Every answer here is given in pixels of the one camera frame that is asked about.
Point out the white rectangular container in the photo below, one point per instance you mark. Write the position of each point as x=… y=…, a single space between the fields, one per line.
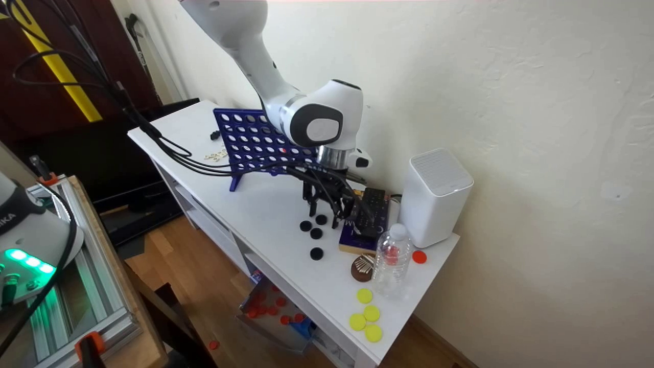
x=435 y=197

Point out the black game disc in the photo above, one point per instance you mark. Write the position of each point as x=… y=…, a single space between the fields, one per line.
x=305 y=225
x=314 y=233
x=318 y=254
x=322 y=220

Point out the box of game pieces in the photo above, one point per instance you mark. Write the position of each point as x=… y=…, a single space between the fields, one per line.
x=273 y=313

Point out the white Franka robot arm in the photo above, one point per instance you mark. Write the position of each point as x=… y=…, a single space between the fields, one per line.
x=245 y=41

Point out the black low furniture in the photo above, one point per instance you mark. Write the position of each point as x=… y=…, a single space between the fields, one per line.
x=88 y=170

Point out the blue connect four rack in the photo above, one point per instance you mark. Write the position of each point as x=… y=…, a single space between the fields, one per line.
x=235 y=178

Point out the brown round lid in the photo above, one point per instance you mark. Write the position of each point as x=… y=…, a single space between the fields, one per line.
x=363 y=269

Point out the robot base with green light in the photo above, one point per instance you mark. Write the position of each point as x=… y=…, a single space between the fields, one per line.
x=26 y=238

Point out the aluminium frame table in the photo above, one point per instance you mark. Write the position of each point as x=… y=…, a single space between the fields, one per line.
x=94 y=300

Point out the white shelf table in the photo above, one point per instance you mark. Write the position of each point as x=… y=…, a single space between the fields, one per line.
x=273 y=225

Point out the yellow game disc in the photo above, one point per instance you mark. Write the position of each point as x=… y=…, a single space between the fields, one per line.
x=357 y=321
x=366 y=297
x=373 y=333
x=373 y=313

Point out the orange clamp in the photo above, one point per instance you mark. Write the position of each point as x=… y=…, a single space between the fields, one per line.
x=88 y=343

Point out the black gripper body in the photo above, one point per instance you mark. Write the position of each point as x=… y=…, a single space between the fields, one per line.
x=334 y=182

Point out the dark brown door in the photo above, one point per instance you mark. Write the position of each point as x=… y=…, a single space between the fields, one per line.
x=103 y=41

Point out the black remote control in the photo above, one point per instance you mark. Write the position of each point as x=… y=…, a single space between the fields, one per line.
x=373 y=213

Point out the yellow diagonal bar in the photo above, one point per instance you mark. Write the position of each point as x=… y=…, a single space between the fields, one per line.
x=62 y=72

